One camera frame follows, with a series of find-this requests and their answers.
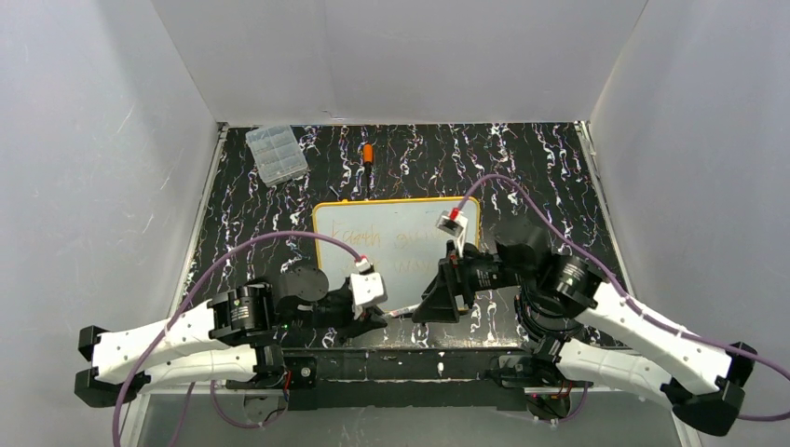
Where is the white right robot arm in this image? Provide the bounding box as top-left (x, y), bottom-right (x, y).
top-left (412, 211), bottom-right (755, 437)

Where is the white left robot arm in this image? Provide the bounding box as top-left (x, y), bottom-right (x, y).
top-left (74, 265), bottom-right (388, 408)

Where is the aluminium frame rail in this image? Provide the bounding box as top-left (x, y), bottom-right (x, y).
top-left (126, 348), bottom-right (689, 447)

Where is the clear plastic organizer box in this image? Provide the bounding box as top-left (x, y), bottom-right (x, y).
top-left (245, 125), bottom-right (308, 187)

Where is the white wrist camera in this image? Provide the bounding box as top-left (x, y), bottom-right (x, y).
top-left (348, 272), bottom-right (388, 319)
top-left (436, 208), bottom-right (468, 258)

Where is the white orange marker pen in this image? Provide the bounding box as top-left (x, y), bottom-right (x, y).
top-left (384, 305), bottom-right (419, 318)

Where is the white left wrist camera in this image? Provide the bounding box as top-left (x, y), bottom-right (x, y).
top-left (348, 272), bottom-right (388, 319)

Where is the orange handled screwdriver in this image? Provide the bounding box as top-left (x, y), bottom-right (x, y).
top-left (362, 143), bottom-right (375, 200)

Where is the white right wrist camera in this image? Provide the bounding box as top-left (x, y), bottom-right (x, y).
top-left (436, 208), bottom-right (468, 258)

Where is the yellow framed whiteboard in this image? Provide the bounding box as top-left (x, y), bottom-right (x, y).
top-left (312, 196), bottom-right (461, 312)

